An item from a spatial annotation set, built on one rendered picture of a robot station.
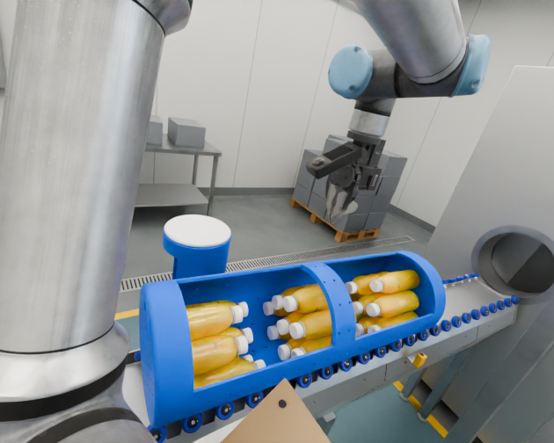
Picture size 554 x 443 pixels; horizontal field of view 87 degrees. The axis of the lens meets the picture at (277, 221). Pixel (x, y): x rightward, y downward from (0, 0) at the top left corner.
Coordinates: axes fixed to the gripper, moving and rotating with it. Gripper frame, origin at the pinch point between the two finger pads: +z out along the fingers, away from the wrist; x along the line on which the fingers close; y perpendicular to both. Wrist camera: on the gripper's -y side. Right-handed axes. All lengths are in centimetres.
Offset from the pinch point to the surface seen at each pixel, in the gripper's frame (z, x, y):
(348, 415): 140, 11, 74
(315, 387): 47.2, -11.6, 2.6
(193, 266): 46, 49, -17
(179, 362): 21.7, -11.4, -35.7
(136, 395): 47, 2, -41
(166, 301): 16.1, -1.3, -36.5
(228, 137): 52, 346, 103
